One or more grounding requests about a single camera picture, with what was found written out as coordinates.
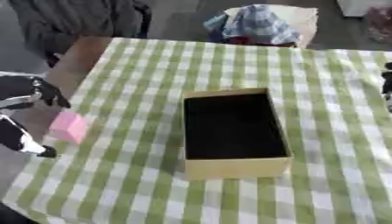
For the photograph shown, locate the pink block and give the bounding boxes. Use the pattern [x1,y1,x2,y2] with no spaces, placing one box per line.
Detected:
[47,110,91,145]

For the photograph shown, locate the bag with blue cloth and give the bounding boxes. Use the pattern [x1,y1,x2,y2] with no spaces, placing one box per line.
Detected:
[202,3,320,49]

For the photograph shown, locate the person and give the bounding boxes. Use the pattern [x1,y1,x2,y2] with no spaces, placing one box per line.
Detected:
[6,0,153,68]

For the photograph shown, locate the tan cardboard box black inside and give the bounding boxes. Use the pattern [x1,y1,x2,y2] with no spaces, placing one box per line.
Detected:
[180,87,296,182]

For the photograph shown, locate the pink patterned bag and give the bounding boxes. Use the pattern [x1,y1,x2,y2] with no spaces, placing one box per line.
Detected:
[362,6,392,45]

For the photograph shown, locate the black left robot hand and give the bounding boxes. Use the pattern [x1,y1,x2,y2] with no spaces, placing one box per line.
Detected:
[0,72,73,158]

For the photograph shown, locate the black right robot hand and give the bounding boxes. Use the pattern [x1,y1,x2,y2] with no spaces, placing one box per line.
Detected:
[380,61,392,113]

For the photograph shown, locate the white container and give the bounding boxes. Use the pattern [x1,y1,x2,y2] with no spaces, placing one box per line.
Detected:
[335,0,392,18]

